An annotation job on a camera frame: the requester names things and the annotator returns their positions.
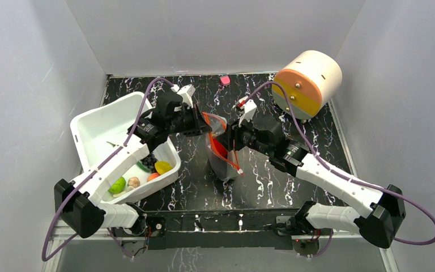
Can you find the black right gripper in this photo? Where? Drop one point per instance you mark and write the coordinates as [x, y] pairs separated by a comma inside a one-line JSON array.
[[233, 135]]

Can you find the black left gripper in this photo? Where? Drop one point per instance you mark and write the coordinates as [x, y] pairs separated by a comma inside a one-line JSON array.
[[200, 126]]

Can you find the clear zip bag orange zipper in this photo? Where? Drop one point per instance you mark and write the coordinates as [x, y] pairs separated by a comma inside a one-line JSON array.
[[223, 163]]

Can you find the red yellow toy pomegranate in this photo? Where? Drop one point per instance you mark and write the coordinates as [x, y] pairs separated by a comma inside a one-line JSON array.
[[219, 148]]

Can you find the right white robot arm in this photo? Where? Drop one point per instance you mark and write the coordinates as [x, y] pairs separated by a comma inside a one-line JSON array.
[[375, 215]]

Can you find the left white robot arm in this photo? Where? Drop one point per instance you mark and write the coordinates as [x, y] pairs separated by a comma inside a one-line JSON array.
[[126, 154]]

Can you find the small pink eraser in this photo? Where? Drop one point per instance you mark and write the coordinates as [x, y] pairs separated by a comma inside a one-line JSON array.
[[225, 80]]

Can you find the yellow toy starfruit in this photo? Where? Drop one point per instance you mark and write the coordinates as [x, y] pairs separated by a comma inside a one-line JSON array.
[[162, 167]]

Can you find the black toy grape bunch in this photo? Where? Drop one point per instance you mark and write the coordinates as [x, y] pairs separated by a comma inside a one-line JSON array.
[[149, 162]]

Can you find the round cream drawer cabinet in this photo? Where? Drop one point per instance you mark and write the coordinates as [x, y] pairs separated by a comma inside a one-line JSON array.
[[310, 81]]

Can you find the orange toy peach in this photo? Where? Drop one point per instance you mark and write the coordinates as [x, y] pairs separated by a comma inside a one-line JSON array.
[[153, 176]]

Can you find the beige toy garlic bulb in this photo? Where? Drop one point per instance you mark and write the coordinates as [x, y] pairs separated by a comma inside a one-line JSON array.
[[133, 183]]

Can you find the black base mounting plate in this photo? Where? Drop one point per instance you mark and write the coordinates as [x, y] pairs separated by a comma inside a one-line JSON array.
[[238, 228]]

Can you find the light green toy fruit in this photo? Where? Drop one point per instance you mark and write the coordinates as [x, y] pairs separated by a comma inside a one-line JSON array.
[[118, 186]]

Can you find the white plastic bin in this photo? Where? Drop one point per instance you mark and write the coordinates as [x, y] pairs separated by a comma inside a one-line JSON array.
[[93, 128]]

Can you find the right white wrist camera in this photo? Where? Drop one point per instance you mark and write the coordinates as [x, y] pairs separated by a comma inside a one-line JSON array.
[[246, 107]]

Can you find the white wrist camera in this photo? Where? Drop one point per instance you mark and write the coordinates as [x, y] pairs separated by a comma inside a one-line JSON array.
[[246, 107], [186, 92]]

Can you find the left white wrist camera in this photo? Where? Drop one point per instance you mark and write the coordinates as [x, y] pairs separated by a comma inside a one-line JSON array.
[[186, 92]]

